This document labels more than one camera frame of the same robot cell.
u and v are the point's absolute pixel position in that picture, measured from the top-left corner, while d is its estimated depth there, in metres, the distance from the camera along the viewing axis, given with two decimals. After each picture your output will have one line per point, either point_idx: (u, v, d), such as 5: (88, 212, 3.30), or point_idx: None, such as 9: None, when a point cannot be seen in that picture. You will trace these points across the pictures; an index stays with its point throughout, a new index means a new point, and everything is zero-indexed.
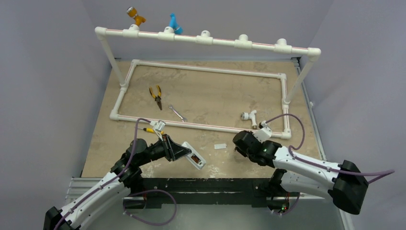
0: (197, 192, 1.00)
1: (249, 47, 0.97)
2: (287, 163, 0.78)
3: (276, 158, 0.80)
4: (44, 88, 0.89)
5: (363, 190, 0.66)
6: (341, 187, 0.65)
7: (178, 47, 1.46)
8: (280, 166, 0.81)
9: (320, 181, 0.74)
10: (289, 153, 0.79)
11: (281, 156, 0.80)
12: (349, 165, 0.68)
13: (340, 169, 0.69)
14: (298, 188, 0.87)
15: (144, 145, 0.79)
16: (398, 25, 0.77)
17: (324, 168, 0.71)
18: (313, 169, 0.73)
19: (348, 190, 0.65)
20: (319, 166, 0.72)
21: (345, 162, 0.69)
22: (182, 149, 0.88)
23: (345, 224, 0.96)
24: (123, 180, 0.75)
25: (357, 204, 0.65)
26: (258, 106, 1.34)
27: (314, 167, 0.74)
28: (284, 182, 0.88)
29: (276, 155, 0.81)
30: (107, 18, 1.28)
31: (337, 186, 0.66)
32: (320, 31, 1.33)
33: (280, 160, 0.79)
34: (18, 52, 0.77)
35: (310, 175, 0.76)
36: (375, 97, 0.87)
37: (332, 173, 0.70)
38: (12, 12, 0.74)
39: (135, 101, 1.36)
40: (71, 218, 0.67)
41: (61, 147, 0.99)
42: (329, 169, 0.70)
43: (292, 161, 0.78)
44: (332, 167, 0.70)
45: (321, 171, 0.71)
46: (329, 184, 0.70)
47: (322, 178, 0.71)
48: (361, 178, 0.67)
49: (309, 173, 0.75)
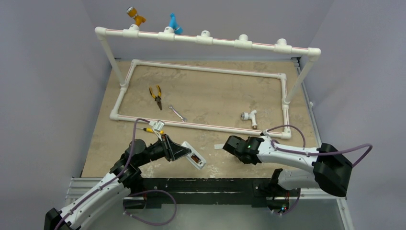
0: (197, 192, 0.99)
1: (249, 46, 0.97)
2: (269, 155, 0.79)
3: (260, 153, 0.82)
4: (44, 88, 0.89)
5: (346, 171, 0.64)
6: (323, 170, 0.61)
7: (178, 47, 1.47)
8: (265, 159, 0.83)
9: (303, 167, 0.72)
10: (270, 144, 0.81)
11: (264, 149, 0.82)
12: (327, 147, 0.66)
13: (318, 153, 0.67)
14: (293, 183, 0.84)
15: (143, 145, 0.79)
16: (398, 25, 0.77)
17: (304, 154, 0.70)
18: (293, 157, 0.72)
19: (330, 173, 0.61)
20: (298, 152, 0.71)
21: (323, 144, 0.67)
22: (181, 148, 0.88)
23: (345, 224, 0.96)
24: (122, 180, 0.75)
25: (342, 186, 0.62)
26: (259, 106, 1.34)
27: (294, 155, 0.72)
28: (281, 180, 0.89)
29: (260, 149, 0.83)
30: (107, 18, 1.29)
31: (320, 169, 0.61)
32: (320, 31, 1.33)
33: (263, 154, 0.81)
34: (18, 53, 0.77)
35: (292, 163, 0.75)
36: (375, 97, 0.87)
37: (311, 158, 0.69)
38: (12, 12, 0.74)
39: (135, 101, 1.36)
40: (71, 219, 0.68)
41: (62, 147, 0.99)
42: (308, 154, 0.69)
43: (273, 152, 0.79)
44: (310, 152, 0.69)
45: (301, 158, 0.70)
46: (310, 168, 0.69)
47: (303, 164, 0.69)
48: (343, 158, 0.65)
49: (291, 161, 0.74)
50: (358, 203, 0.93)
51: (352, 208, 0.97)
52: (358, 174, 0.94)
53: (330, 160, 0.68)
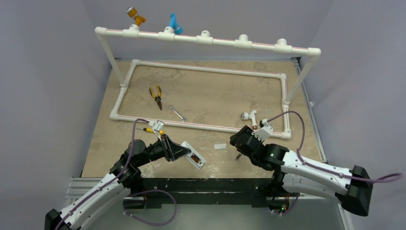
0: (197, 192, 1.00)
1: (249, 47, 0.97)
2: (297, 168, 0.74)
3: (286, 164, 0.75)
4: (44, 88, 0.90)
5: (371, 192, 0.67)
6: (356, 194, 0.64)
7: (178, 47, 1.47)
8: (287, 171, 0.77)
9: (329, 185, 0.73)
10: (298, 158, 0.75)
11: (291, 161, 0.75)
12: (359, 170, 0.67)
13: (352, 176, 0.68)
14: (299, 189, 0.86)
15: (142, 145, 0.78)
16: (398, 25, 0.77)
17: (337, 174, 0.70)
18: (324, 176, 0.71)
19: (362, 197, 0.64)
20: (331, 172, 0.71)
21: (355, 167, 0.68)
22: (181, 148, 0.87)
23: (345, 224, 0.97)
24: (122, 181, 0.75)
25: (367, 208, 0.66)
26: (258, 106, 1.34)
27: (325, 174, 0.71)
28: (287, 184, 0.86)
29: (285, 160, 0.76)
30: (107, 18, 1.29)
31: (353, 194, 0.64)
32: (319, 31, 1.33)
33: (289, 166, 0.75)
34: (18, 53, 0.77)
35: (317, 180, 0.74)
36: (375, 97, 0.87)
37: (343, 179, 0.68)
38: (12, 12, 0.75)
39: (135, 101, 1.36)
40: (71, 220, 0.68)
41: (62, 147, 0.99)
42: (342, 176, 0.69)
43: (302, 166, 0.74)
44: (344, 173, 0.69)
45: (333, 178, 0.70)
46: (341, 189, 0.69)
47: (335, 184, 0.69)
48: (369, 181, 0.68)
49: (319, 178, 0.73)
50: None
51: None
52: None
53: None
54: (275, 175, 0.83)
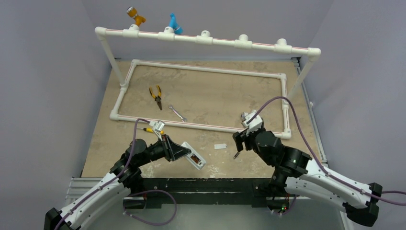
0: (197, 192, 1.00)
1: (249, 47, 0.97)
2: (319, 179, 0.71)
3: (309, 173, 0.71)
4: (44, 88, 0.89)
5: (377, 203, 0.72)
6: (375, 212, 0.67)
7: (178, 47, 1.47)
8: (306, 178, 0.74)
9: (345, 197, 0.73)
10: (322, 169, 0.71)
11: (314, 171, 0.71)
12: (377, 187, 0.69)
13: (372, 193, 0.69)
14: (303, 192, 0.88)
15: (143, 145, 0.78)
16: (398, 25, 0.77)
17: (358, 190, 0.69)
18: (346, 190, 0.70)
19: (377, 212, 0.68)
20: (353, 187, 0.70)
21: (375, 185, 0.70)
22: (181, 148, 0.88)
23: (345, 224, 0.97)
24: (122, 180, 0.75)
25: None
26: (258, 106, 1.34)
27: (347, 188, 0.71)
28: (291, 188, 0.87)
29: (309, 169, 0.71)
30: (107, 18, 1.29)
31: (373, 212, 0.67)
32: (319, 31, 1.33)
33: (312, 176, 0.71)
34: (18, 53, 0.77)
35: (336, 191, 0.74)
36: (375, 97, 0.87)
37: (364, 196, 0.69)
38: (12, 12, 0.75)
39: (135, 101, 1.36)
40: (71, 219, 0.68)
41: (62, 147, 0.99)
42: (364, 192, 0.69)
43: (325, 178, 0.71)
44: (366, 190, 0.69)
45: (355, 193, 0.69)
46: (358, 204, 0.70)
47: (355, 199, 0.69)
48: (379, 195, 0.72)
49: (339, 190, 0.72)
50: None
51: None
52: (358, 174, 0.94)
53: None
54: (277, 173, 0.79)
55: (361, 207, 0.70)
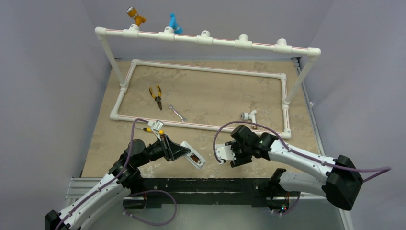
0: (197, 192, 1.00)
1: (249, 47, 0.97)
2: (282, 155, 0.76)
3: (272, 150, 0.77)
4: (44, 88, 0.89)
5: (358, 187, 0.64)
6: (335, 182, 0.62)
7: (178, 47, 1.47)
8: (274, 157, 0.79)
9: (312, 174, 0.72)
10: (285, 145, 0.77)
11: (277, 148, 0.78)
12: (344, 159, 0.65)
13: (334, 164, 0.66)
14: (295, 185, 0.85)
15: (141, 145, 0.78)
16: (398, 25, 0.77)
17: (319, 162, 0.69)
18: (307, 163, 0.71)
19: (342, 186, 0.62)
20: (313, 159, 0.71)
21: (341, 157, 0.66)
22: (180, 148, 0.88)
23: (345, 224, 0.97)
24: (121, 181, 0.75)
25: (350, 201, 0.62)
26: (258, 106, 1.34)
27: (308, 161, 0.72)
28: (282, 179, 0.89)
29: (272, 147, 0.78)
30: (107, 18, 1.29)
31: (332, 181, 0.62)
32: (319, 31, 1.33)
33: (275, 152, 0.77)
34: (18, 53, 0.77)
35: (303, 169, 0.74)
36: (375, 97, 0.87)
37: (326, 167, 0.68)
38: (12, 12, 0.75)
39: (135, 101, 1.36)
40: (70, 221, 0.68)
41: (62, 147, 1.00)
42: (324, 163, 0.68)
43: (287, 153, 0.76)
44: (327, 161, 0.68)
45: (315, 165, 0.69)
46: (322, 178, 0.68)
47: (316, 171, 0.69)
48: (357, 174, 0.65)
49: (303, 166, 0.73)
50: (357, 202, 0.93)
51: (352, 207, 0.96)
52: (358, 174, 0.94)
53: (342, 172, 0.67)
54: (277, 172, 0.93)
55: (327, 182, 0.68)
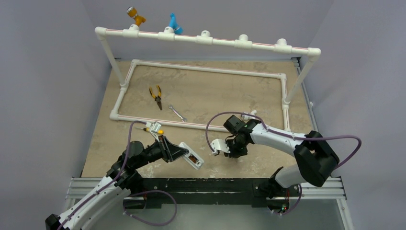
0: (197, 192, 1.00)
1: (249, 46, 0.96)
2: (261, 134, 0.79)
3: (253, 132, 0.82)
4: (44, 88, 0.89)
5: (332, 163, 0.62)
6: (303, 152, 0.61)
7: (179, 47, 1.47)
8: (256, 139, 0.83)
9: (287, 150, 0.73)
10: (263, 126, 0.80)
11: (257, 130, 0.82)
12: (315, 133, 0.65)
13: (305, 137, 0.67)
14: (286, 178, 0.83)
15: (139, 147, 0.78)
16: (399, 26, 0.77)
17: (290, 137, 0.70)
18: (280, 139, 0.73)
19: (310, 158, 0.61)
20: (286, 135, 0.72)
21: (313, 132, 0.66)
22: (179, 149, 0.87)
23: (345, 224, 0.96)
24: (119, 183, 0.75)
25: (321, 175, 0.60)
26: (259, 106, 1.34)
27: (282, 137, 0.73)
28: (277, 176, 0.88)
29: (253, 129, 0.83)
30: (107, 18, 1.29)
31: (300, 152, 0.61)
32: (320, 31, 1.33)
33: (254, 132, 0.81)
34: (18, 54, 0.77)
35: (280, 146, 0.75)
36: (376, 97, 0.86)
37: (296, 141, 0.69)
38: (12, 13, 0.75)
39: (136, 101, 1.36)
40: (69, 225, 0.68)
41: (62, 147, 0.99)
42: (295, 138, 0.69)
43: (265, 132, 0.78)
44: (298, 136, 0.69)
45: (287, 140, 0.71)
46: None
47: (287, 146, 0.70)
48: (329, 149, 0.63)
49: (279, 143, 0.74)
50: (357, 202, 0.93)
51: (353, 207, 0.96)
52: (358, 174, 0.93)
53: (315, 147, 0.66)
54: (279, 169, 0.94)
55: None
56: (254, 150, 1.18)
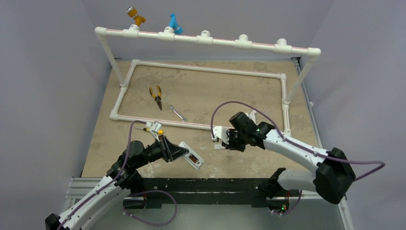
0: (197, 192, 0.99)
1: (249, 47, 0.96)
2: (276, 143, 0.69)
3: (267, 138, 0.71)
4: (44, 88, 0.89)
5: (349, 181, 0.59)
6: (326, 172, 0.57)
7: (179, 47, 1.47)
8: (269, 146, 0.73)
9: (304, 165, 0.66)
10: (280, 134, 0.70)
11: (272, 137, 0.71)
12: (337, 152, 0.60)
13: (327, 155, 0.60)
14: (290, 182, 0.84)
15: (139, 147, 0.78)
16: (399, 26, 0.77)
17: (311, 152, 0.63)
18: (299, 152, 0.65)
19: (332, 178, 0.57)
20: (306, 149, 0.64)
21: (335, 149, 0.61)
22: (179, 149, 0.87)
23: (345, 224, 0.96)
24: (119, 183, 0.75)
25: (340, 194, 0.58)
26: (258, 106, 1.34)
27: (301, 150, 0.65)
28: (280, 178, 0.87)
29: (268, 136, 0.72)
30: (107, 18, 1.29)
31: (322, 171, 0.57)
32: (320, 31, 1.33)
33: (269, 141, 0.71)
34: (18, 54, 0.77)
35: (296, 159, 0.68)
36: (375, 97, 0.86)
37: (318, 158, 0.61)
38: (12, 13, 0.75)
39: (136, 101, 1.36)
40: (69, 225, 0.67)
41: (62, 146, 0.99)
42: (317, 154, 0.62)
43: (282, 142, 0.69)
44: (320, 152, 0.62)
45: (308, 155, 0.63)
46: (313, 168, 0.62)
47: (308, 162, 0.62)
48: (348, 167, 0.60)
49: (296, 157, 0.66)
50: (357, 202, 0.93)
51: (352, 207, 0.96)
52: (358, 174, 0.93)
53: (333, 164, 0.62)
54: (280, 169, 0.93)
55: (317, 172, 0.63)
56: (254, 150, 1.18)
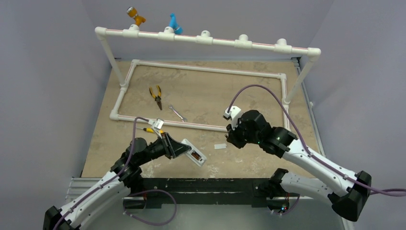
0: (197, 192, 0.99)
1: (249, 47, 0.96)
2: (301, 159, 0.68)
3: (290, 151, 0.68)
4: (43, 88, 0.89)
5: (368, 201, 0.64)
6: (355, 199, 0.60)
7: (179, 47, 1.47)
8: (288, 158, 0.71)
9: (327, 183, 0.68)
10: (306, 149, 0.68)
11: (296, 150, 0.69)
12: (365, 177, 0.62)
13: (356, 180, 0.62)
14: (295, 188, 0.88)
15: (143, 144, 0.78)
16: (399, 26, 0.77)
17: (341, 175, 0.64)
18: (327, 173, 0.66)
19: (360, 203, 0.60)
20: (335, 171, 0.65)
21: (362, 173, 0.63)
22: (182, 145, 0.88)
23: (345, 224, 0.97)
24: (123, 179, 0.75)
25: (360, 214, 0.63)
26: (259, 106, 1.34)
27: (328, 171, 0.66)
28: (285, 181, 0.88)
29: (291, 148, 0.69)
30: (107, 18, 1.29)
31: (353, 198, 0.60)
32: (320, 31, 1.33)
33: (293, 154, 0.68)
34: (18, 54, 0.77)
35: (318, 175, 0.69)
36: (375, 97, 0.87)
37: (346, 181, 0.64)
38: (12, 13, 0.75)
39: (136, 101, 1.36)
40: (71, 217, 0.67)
41: (62, 146, 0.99)
42: (346, 177, 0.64)
43: (307, 158, 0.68)
44: (349, 176, 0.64)
45: (337, 178, 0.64)
46: (339, 190, 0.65)
47: (336, 184, 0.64)
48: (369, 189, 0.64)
49: (321, 175, 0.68)
50: None
51: None
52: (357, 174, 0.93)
53: None
54: (281, 170, 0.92)
55: (342, 193, 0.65)
56: (254, 150, 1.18)
